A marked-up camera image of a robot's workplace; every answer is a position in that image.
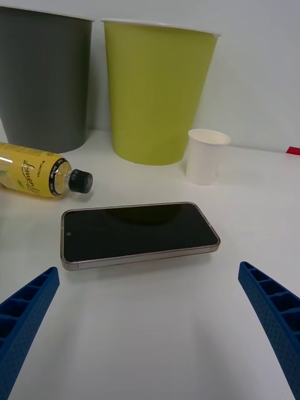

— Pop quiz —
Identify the yellow-green plastic waste bin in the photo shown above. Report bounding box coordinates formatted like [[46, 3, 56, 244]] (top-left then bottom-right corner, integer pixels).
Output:
[[101, 18, 223, 166]]

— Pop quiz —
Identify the yellow plastic bottle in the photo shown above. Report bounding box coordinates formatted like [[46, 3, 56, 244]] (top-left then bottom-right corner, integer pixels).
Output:
[[0, 141, 94, 199]]

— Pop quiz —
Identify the grey plastic waste bin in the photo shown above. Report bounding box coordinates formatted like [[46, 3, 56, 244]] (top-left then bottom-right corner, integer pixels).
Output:
[[0, 6, 96, 154]]

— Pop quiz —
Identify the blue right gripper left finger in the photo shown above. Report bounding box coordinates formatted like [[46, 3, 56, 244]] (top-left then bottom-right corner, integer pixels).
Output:
[[0, 266, 61, 400]]

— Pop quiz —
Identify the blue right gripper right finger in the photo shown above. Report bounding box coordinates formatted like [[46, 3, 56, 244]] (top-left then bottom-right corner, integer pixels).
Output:
[[237, 261, 300, 400]]

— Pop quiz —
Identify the smartphone with black screen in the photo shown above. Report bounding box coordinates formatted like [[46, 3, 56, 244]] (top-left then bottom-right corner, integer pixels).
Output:
[[60, 201, 221, 271]]

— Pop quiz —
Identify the white paper cup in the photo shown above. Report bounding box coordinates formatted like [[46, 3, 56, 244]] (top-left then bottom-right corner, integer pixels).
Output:
[[185, 128, 232, 186]]

